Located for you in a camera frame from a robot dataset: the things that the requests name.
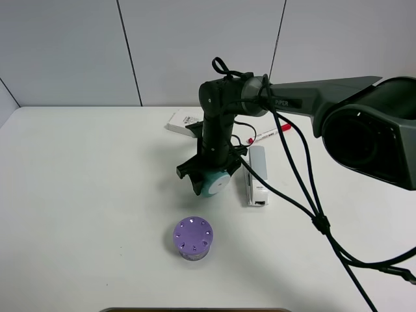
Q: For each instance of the teal pencil sharpener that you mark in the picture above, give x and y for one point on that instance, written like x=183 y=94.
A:
x=214 y=182

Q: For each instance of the red white marker pen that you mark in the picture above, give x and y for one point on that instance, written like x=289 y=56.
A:
x=266 y=134

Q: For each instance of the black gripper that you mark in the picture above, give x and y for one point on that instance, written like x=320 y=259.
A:
x=213 y=153

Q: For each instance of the white cardboard box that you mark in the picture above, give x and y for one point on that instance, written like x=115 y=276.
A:
x=181 y=119

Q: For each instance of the purple round container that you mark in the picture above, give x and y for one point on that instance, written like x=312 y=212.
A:
x=193 y=237

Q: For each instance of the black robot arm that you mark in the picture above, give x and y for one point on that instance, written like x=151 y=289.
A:
x=367 y=124

